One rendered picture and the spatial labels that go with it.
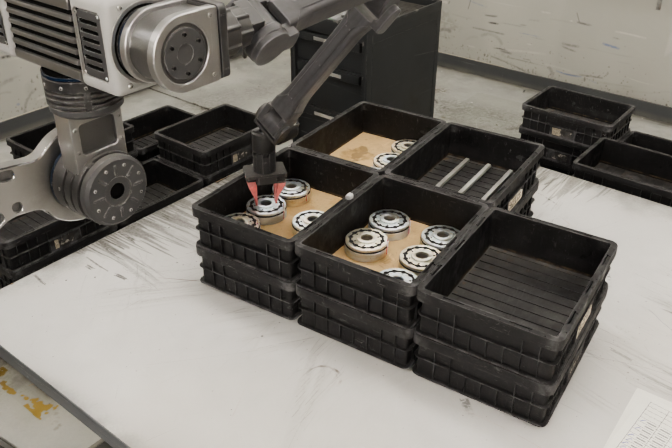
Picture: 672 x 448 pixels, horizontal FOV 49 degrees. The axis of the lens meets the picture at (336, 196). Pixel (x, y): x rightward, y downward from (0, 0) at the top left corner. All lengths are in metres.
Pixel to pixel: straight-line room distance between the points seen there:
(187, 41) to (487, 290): 0.88
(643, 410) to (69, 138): 1.23
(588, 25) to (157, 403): 3.95
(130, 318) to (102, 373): 0.19
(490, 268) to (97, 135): 0.91
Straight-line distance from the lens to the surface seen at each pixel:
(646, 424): 1.64
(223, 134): 3.20
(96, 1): 1.18
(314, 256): 1.58
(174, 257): 2.01
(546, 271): 1.77
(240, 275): 1.79
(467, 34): 5.36
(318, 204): 1.95
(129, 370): 1.69
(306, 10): 1.36
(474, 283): 1.69
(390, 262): 1.73
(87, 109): 1.35
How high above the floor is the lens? 1.81
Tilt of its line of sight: 29 degrees down
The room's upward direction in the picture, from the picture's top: straight up
